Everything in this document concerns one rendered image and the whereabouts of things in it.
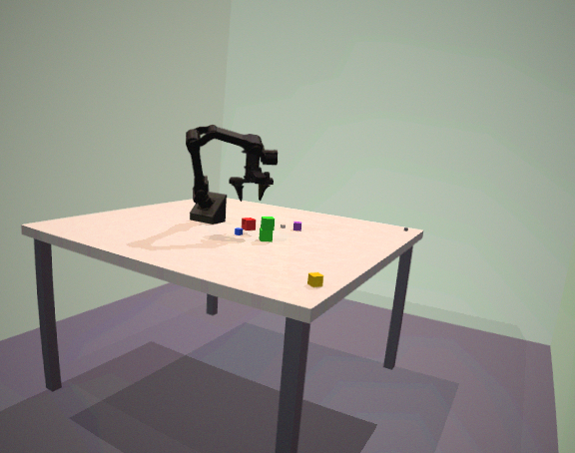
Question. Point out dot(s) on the red block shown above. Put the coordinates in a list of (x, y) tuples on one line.
[(248, 224)]

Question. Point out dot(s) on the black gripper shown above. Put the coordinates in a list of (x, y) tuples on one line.
[(237, 182)]

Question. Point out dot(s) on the yellow cube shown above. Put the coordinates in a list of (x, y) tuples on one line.
[(315, 279)]

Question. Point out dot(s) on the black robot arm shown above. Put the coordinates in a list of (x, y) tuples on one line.
[(252, 147)]

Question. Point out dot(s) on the green block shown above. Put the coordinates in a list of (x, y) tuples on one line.
[(266, 235), (268, 223)]

